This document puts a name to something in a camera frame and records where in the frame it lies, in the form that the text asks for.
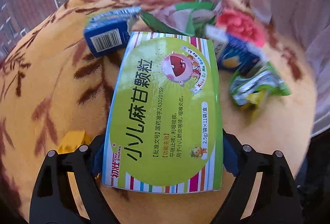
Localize right sheer curtain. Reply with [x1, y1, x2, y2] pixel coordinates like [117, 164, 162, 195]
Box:
[245, 0, 329, 137]

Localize green white carton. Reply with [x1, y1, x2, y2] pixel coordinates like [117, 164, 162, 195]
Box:
[140, 0, 224, 38]

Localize yellow toy block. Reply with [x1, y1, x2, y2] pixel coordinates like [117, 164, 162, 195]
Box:
[57, 131, 91, 154]

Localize green medicine box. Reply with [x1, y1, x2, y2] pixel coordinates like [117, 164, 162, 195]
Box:
[102, 32, 223, 194]

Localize floral plush blanket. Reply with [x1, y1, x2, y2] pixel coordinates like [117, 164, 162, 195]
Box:
[1, 0, 317, 219]

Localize green foil wrapper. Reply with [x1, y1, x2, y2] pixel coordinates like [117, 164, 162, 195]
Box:
[229, 62, 291, 108]

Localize blue white medicine box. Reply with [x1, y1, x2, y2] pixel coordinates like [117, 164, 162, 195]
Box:
[205, 25, 267, 76]

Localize blue barcode carton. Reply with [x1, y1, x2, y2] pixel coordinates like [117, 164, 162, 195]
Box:
[83, 6, 141, 58]

